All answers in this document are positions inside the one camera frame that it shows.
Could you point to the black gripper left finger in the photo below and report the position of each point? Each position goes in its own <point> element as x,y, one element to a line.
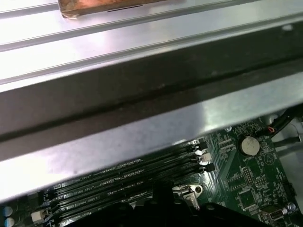
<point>113,217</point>

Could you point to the CPU socket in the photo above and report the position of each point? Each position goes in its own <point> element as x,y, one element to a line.
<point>189,188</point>

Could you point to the silver coin battery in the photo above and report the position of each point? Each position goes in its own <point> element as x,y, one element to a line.
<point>248,145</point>

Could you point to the black RAM slot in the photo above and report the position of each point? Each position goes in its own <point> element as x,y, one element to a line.
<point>132,168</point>
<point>132,179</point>
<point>132,191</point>

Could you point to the silver internal USB port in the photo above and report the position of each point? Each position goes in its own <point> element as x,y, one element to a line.
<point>272,214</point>

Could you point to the green motherboard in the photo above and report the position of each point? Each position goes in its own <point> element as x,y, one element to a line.
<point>236,170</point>

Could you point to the round silver capacitor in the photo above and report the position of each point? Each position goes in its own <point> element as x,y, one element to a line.
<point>9,222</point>
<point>8,209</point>

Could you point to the black PC case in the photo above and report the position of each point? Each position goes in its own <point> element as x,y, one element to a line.
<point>142,89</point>

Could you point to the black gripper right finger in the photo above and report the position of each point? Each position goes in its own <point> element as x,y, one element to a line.
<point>225,217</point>

